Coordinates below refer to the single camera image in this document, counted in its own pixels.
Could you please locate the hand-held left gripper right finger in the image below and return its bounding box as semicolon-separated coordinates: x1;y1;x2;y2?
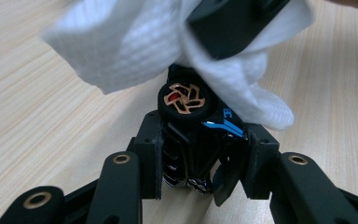
241;123;281;201

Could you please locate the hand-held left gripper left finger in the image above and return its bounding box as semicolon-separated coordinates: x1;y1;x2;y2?
127;110;164;201

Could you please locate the blue and black toy car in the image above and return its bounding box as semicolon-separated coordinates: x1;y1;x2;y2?
157;63;249;207

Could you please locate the white wet wipe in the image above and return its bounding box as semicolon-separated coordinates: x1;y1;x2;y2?
41;0;315;132

